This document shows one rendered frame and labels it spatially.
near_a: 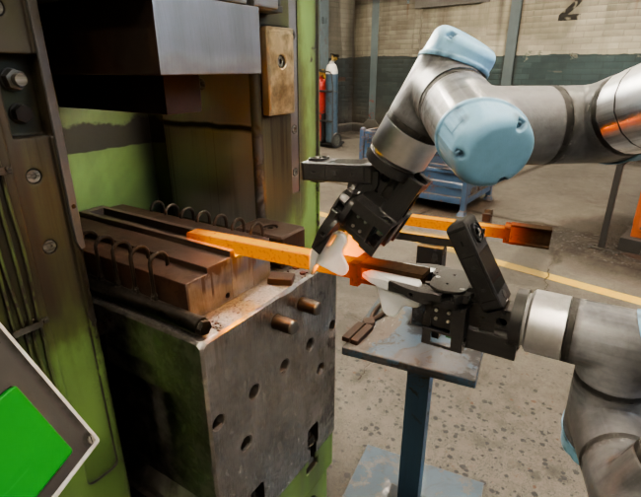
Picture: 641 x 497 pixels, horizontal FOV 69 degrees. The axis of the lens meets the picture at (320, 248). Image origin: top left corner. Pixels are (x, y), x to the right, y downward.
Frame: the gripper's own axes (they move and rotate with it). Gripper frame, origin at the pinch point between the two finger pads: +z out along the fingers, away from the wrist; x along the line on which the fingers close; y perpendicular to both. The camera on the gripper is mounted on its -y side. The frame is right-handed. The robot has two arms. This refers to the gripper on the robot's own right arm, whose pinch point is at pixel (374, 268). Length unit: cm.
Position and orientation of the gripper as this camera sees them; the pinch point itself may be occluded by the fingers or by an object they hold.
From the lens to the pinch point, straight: 65.1
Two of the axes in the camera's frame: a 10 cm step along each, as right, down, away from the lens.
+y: 0.1, 9.3, 3.6
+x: 5.3, -3.1, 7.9
